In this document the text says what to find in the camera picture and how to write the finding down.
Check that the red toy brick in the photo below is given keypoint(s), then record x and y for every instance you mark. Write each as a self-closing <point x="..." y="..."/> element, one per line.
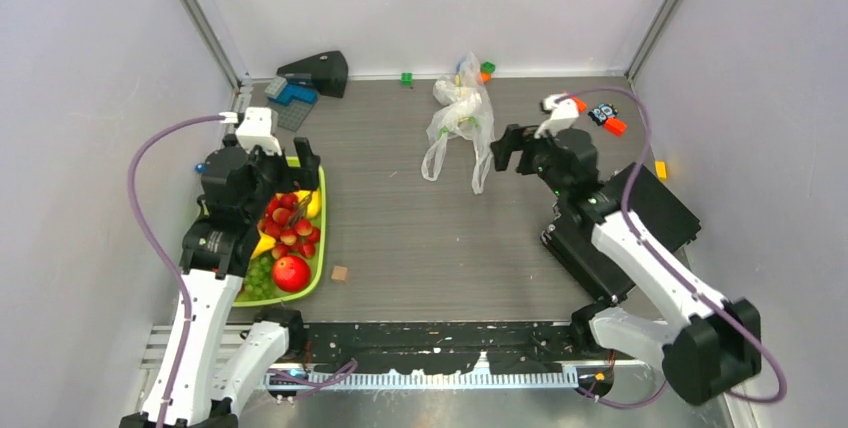
<point x="615" y="126"/>

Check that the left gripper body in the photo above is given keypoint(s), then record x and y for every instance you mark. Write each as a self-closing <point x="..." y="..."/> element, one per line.
<point x="274" y="175"/>

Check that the green cube by ring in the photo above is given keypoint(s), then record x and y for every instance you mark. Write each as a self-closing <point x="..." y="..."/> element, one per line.
<point x="487" y="68"/>

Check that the black wedge block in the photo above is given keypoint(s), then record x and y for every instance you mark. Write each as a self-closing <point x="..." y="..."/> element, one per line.
<point x="326" y="73"/>

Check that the clear printed plastic bag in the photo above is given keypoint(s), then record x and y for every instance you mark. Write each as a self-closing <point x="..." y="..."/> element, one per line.
<point x="466" y="113"/>

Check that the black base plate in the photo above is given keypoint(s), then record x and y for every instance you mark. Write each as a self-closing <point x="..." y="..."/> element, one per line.
<point x="442" y="348"/>

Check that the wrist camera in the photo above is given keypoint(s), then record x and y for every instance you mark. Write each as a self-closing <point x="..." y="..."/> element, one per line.
<point x="258" y="130"/>
<point x="562" y="113"/>

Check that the green toy brick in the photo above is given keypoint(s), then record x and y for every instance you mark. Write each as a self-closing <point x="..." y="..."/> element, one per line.
<point x="406" y="79"/>

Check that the yellow fake banana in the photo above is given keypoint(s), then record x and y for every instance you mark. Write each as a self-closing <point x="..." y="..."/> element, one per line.
<point x="311" y="203"/>

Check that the green fake grapes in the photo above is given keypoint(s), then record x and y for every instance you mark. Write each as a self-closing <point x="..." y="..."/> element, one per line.
<point x="258" y="283"/>

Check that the orange toy bar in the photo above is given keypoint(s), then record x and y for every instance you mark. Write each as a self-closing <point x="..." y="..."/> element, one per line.
<point x="581" y="105"/>

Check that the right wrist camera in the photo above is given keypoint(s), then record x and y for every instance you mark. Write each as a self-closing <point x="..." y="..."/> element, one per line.
<point x="562" y="113"/>

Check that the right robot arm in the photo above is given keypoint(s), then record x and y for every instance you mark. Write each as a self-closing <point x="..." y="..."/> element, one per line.
<point x="618" y="239"/>

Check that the grey toy baseplate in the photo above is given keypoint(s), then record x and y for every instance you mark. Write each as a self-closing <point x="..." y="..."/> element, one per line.
<point x="292" y="116"/>

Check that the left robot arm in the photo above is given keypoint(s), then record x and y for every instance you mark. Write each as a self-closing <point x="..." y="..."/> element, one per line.
<point x="190" y="391"/>

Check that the green plastic tray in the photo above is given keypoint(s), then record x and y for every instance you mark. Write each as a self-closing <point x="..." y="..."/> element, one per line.
<point x="316" y="239"/>

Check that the small wooden cube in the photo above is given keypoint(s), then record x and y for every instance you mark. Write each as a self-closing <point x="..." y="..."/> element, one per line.
<point x="340" y="274"/>

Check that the yellow toy block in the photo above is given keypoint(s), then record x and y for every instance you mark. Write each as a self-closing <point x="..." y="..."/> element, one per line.
<point x="661" y="170"/>

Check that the red fake apple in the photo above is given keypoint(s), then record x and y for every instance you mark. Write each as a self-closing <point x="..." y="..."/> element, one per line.
<point x="291" y="273"/>

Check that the black box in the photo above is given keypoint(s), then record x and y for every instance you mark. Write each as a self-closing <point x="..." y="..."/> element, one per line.
<point x="568" y="236"/>

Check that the grey small toy brick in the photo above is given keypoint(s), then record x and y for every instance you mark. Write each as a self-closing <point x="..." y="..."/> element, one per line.
<point x="275" y="87"/>

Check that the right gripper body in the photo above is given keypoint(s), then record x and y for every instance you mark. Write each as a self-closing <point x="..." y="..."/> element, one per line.
<point x="536" y="153"/>

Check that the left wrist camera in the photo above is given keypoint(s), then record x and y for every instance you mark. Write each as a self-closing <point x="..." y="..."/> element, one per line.
<point x="258" y="130"/>

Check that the red fake lychee bunch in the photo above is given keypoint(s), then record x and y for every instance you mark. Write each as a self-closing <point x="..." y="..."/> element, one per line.
<point x="291" y="226"/>

